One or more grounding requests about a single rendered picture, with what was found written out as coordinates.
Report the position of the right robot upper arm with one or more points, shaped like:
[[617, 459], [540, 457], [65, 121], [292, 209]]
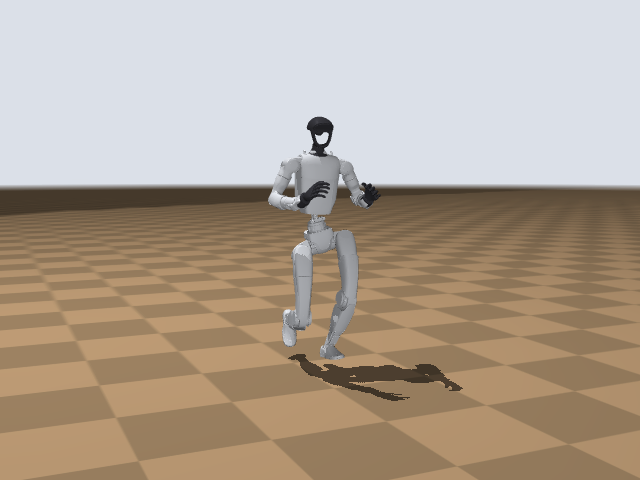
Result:
[[288, 166]]

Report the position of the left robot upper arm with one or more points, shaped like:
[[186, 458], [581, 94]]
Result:
[[350, 179]]

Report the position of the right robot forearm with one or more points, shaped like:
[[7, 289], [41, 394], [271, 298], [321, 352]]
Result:
[[284, 202]]

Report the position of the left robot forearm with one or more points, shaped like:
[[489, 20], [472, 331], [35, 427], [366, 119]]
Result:
[[361, 202]]

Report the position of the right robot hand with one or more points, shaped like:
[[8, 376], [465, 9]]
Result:
[[313, 192]]

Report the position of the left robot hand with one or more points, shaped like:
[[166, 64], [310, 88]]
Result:
[[370, 194]]

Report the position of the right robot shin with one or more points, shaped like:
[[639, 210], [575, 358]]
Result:
[[293, 322]]

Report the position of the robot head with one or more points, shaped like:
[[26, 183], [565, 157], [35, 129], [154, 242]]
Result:
[[318, 125]]

